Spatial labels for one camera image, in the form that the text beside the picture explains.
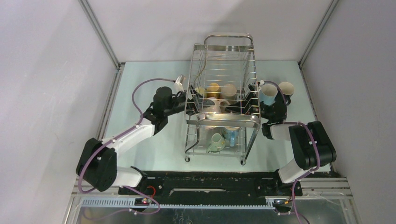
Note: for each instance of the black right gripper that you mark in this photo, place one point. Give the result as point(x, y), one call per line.
point(239, 107)

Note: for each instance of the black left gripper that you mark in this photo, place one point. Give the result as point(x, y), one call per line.
point(189, 103)

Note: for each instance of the iridescent pale pink mug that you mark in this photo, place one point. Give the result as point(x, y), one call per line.
point(214, 105)

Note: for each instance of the blue butterfly mug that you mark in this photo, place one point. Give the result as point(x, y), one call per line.
point(231, 134)

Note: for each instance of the light blue faceted mug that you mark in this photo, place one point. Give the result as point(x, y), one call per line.
point(267, 94)

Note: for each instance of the black mug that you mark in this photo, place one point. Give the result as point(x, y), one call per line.
point(288, 90)

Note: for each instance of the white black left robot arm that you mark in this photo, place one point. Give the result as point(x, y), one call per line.
point(98, 163)

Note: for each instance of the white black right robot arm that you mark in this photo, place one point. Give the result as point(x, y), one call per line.
point(311, 145)

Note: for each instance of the pale yellow faceted mug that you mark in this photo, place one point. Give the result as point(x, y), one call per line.
point(201, 91)

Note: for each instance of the orange yellow mug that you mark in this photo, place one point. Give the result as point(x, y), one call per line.
point(213, 90)

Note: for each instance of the cream seahorse pattern mug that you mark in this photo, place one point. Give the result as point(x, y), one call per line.
point(229, 92)

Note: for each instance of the green mug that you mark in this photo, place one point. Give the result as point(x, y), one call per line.
point(217, 143)

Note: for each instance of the metal wire dish rack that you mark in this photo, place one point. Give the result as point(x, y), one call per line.
point(223, 58)

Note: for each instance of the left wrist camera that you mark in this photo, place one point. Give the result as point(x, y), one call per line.
point(179, 83)

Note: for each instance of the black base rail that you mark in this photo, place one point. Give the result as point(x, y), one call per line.
point(215, 188)

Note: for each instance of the aluminium frame post right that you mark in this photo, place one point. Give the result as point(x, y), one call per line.
point(318, 31)

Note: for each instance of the aluminium frame post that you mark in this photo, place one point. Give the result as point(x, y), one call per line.
point(318, 31)
point(92, 18)

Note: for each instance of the aluminium frame post left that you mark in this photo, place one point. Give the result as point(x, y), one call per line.
point(92, 18)

